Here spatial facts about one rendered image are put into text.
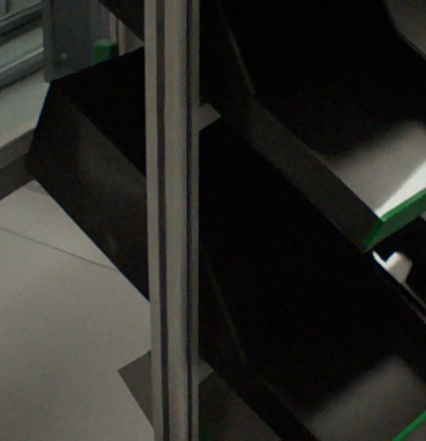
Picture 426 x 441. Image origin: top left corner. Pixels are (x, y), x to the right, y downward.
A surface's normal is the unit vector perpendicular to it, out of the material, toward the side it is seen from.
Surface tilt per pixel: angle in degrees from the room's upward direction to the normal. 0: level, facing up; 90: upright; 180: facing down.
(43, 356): 0
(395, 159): 25
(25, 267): 0
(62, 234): 0
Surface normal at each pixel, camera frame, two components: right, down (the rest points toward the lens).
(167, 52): -0.53, 0.41
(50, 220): 0.01, -0.87
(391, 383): 0.32, -0.65
